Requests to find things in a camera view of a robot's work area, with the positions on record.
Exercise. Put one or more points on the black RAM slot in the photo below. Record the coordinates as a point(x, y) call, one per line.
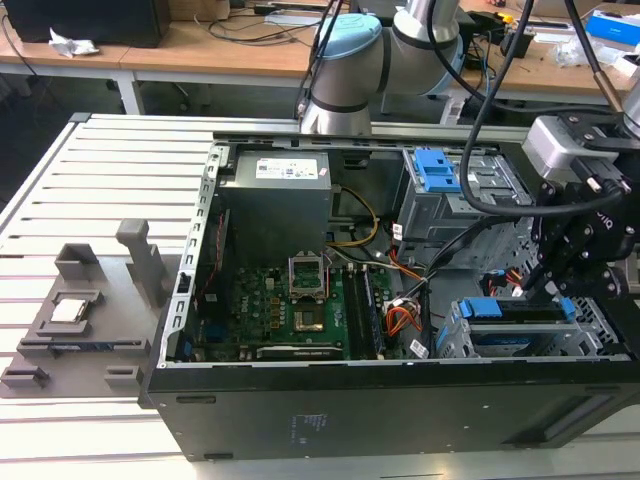
point(353, 315)

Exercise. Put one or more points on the grey parts rack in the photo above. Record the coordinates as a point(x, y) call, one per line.
point(75, 365)

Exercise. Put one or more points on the large black box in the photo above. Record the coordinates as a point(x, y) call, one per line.
point(85, 20)

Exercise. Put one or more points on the black PC case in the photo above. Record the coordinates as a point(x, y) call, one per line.
point(350, 415)

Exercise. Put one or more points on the hard disk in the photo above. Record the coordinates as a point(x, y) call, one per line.
point(482, 307)

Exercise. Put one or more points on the black graphics card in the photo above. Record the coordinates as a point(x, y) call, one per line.
point(300, 351)

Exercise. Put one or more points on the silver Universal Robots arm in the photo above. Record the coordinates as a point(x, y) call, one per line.
point(345, 75)

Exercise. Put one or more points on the grey metal disk bay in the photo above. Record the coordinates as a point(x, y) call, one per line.
point(590, 335)

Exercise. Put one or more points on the grey metal drive cage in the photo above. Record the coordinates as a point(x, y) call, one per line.
point(435, 220)

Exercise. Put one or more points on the silver CPU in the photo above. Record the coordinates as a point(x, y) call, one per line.
point(70, 311)

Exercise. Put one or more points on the thin metal locking lever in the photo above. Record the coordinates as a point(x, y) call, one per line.
point(328, 282)

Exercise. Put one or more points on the clear plastic bag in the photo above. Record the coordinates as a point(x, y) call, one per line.
point(575, 52)

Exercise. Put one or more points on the green motherboard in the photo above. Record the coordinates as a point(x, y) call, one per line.
point(270, 310)

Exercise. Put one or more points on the blue cardboard box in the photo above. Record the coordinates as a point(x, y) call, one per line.
point(607, 25)

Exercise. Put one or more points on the grey power supply unit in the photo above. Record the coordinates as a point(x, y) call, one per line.
point(275, 205)

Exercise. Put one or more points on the blue plastic drive latch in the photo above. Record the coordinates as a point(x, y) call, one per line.
point(437, 172)

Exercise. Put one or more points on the crumpled white paper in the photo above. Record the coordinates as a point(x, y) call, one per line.
point(72, 44)

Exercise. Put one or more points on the small black box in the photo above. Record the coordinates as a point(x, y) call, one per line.
point(517, 45)

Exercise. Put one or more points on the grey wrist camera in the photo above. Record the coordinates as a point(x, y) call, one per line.
point(555, 147)

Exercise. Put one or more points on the CPU socket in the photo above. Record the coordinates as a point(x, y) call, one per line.
point(309, 321)

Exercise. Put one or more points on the installed RAM stick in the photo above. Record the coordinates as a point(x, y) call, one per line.
point(374, 315)

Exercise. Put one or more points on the wooden desk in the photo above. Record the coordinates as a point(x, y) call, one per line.
point(225, 55)
point(40, 60)

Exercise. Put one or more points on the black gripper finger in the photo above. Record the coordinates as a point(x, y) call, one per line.
point(550, 235)
point(595, 287)

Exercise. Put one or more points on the dark RAM stick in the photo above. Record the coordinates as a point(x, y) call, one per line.
point(95, 345)

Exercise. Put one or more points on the small yellow object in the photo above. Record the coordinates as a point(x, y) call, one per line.
point(504, 17)

